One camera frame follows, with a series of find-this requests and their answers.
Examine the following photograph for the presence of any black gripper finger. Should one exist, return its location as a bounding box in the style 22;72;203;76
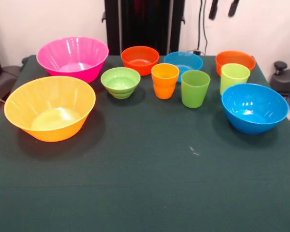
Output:
209;0;219;20
228;0;240;18

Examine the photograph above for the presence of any lime yellow cup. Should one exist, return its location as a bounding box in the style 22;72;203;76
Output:
219;63;251;96

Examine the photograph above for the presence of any medium blue bowl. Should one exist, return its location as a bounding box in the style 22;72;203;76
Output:
221;83;290;135

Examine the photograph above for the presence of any large orange bowl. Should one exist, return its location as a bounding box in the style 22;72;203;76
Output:
4;76;97;143

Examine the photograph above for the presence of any red-orange bowl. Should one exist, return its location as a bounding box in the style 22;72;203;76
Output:
215;50;256;77
120;45;160;76

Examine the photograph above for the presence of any small blue bowl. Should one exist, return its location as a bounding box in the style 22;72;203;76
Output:
163;51;203;84

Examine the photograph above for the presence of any green cup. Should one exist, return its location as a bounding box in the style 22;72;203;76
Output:
181;70;211;109

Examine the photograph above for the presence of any orange cup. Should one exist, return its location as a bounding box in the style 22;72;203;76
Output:
151;63;180;100

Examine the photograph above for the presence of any small green bowl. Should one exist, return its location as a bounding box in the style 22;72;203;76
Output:
101;67;141;99

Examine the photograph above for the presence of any large pink bowl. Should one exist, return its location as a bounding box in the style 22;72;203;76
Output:
36;36;109;84

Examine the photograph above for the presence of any dark green tablecloth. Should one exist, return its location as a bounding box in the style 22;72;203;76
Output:
0;54;290;232

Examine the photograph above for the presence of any black wall cable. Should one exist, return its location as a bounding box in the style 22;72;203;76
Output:
197;0;208;53

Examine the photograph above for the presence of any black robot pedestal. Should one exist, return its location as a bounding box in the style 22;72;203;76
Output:
101;0;186;56

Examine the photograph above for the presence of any grey pedestal foot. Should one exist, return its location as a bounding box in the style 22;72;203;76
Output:
270;61;290;97
0;65;24;102

